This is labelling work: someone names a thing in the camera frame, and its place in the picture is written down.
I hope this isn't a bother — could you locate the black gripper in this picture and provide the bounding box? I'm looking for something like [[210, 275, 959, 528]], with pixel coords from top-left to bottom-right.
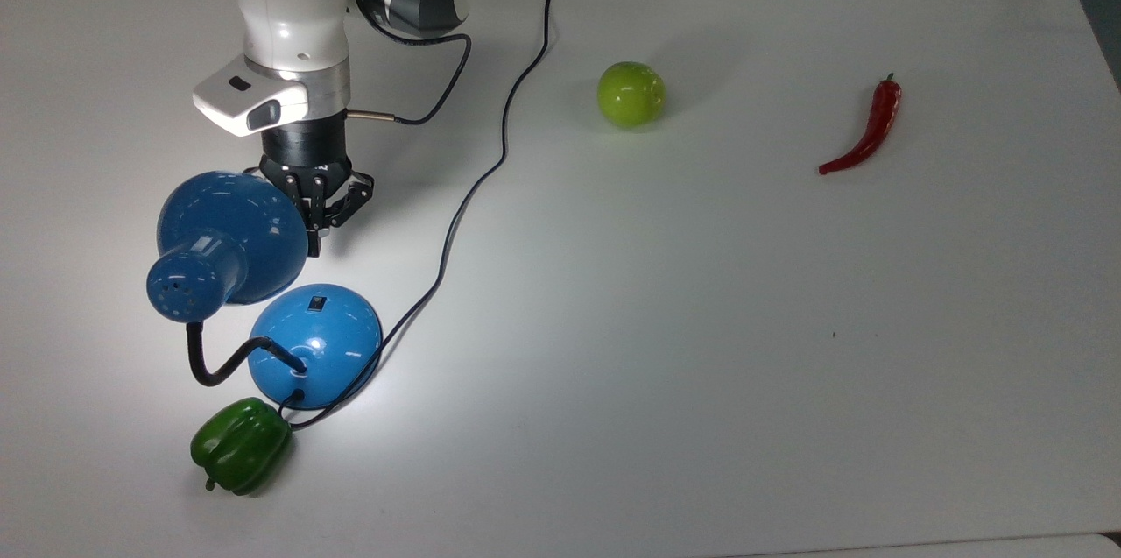
[[259, 115, 376, 258]]

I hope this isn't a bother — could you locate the blue desk lamp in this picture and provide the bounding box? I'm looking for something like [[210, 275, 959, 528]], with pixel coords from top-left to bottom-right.
[[146, 171, 384, 411]]

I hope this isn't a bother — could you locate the green bell pepper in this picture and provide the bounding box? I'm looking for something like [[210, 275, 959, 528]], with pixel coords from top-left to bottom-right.
[[190, 398, 293, 496]]

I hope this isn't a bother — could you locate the green apple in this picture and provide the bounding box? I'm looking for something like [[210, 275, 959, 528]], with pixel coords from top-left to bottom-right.
[[597, 61, 666, 130]]

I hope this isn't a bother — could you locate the red chili pepper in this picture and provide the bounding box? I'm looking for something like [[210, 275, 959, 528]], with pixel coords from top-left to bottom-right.
[[819, 73, 903, 176]]

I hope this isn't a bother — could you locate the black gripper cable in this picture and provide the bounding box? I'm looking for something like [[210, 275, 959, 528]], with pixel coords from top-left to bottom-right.
[[346, 11, 475, 127]]

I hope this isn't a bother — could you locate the white camera box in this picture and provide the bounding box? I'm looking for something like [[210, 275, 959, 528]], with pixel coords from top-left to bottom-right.
[[193, 54, 309, 138]]

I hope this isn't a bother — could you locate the black lamp power cable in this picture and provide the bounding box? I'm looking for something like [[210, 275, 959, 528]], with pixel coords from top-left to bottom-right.
[[278, 0, 563, 432]]

